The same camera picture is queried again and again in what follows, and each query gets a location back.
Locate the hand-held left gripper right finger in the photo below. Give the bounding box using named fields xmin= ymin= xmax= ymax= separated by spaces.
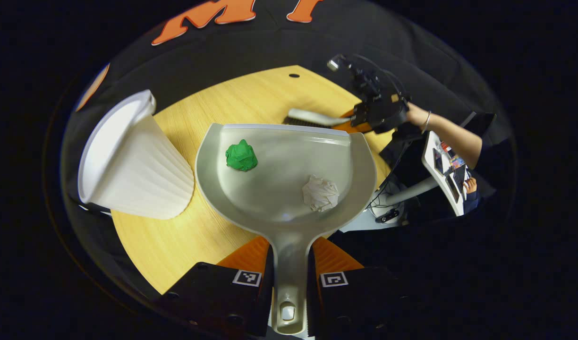
xmin=307 ymin=237 xmax=412 ymax=338

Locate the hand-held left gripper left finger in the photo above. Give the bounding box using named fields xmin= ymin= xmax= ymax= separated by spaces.
xmin=157 ymin=236 xmax=274 ymax=338

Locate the small white broom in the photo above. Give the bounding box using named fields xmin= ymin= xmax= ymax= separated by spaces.
xmin=283 ymin=109 xmax=353 ymax=129

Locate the white paper ball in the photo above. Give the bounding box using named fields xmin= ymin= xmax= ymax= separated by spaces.
xmin=302 ymin=175 xmax=340 ymax=213

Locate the white plastic dustpan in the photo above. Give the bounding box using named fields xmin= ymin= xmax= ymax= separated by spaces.
xmin=195 ymin=123 xmax=378 ymax=336

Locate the green paper ball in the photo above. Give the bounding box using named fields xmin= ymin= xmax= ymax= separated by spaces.
xmin=225 ymin=139 xmax=259 ymax=172

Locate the white ribbed garbage bin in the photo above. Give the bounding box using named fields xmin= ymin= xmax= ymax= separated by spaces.
xmin=77 ymin=90 xmax=195 ymax=220

